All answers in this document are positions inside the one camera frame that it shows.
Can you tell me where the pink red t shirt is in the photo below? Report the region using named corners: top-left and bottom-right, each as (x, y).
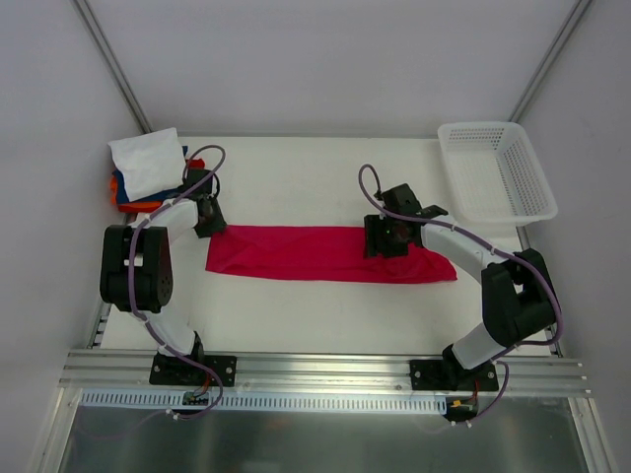
top-left (205, 225), bottom-right (457, 285)

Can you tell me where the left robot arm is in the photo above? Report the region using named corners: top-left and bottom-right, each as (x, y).
top-left (100, 194), bottom-right (227, 384)

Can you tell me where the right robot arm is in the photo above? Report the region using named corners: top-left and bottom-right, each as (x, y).
top-left (364, 206), bottom-right (560, 392)

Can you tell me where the orange red folded t shirt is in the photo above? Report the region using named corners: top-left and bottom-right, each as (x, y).
top-left (109, 169), bottom-right (184, 214)

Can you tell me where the white folded t shirt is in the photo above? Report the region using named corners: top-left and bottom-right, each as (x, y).
top-left (107, 127), bottom-right (191, 203)

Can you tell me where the blue folded t shirt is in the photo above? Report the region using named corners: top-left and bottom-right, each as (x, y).
top-left (111, 143), bottom-right (191, 206)

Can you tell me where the white plastic basket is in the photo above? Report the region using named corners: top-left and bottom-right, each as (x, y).
top-left (437, 121), bottom-right (558, 227)

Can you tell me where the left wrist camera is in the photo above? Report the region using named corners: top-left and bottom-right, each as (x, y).
top-left (183, 169), bottom-right (221, 200)

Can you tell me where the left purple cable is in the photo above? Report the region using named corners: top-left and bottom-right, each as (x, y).
top-left (78, 144), bottom-right (228, 439)

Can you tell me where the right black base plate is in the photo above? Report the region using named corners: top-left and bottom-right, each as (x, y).
top-left (409, 359), bottom-right (499, 392)

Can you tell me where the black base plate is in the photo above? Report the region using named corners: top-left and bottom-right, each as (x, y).
top-left (409, 359), bottom-right (499, 392)
top-left (149, 354), bottom-right (238, 387)

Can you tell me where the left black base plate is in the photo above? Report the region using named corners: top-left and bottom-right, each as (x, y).
top-left (149, 354), bottom-right (238, 387)

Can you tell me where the aluminium mounting rail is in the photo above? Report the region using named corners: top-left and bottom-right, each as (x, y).
top-left (58, 349), bottom-right (594, 398)

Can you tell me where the white slotted cable duct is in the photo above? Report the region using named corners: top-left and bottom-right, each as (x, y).
top-left (79, 388), bottom-right (447, 415)

